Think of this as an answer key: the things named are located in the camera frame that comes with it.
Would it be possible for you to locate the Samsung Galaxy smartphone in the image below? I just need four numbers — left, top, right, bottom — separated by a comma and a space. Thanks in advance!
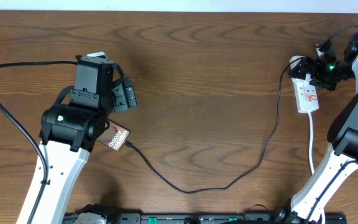
97, 119, 131, 152

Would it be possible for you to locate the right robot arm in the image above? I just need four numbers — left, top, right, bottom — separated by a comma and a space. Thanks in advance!
276, 32, 358, 223

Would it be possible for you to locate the white power strip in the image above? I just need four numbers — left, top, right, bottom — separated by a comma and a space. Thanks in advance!
291, 72, 319, 114

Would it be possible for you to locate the black charging cable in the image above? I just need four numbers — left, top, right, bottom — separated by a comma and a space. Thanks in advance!
124, 57, 306, 195

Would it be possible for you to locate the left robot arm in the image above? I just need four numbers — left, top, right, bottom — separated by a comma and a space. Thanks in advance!
17, 52, 137, 223

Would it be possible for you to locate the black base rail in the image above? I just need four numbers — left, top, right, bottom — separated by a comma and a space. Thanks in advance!
62, 203, 347, 224

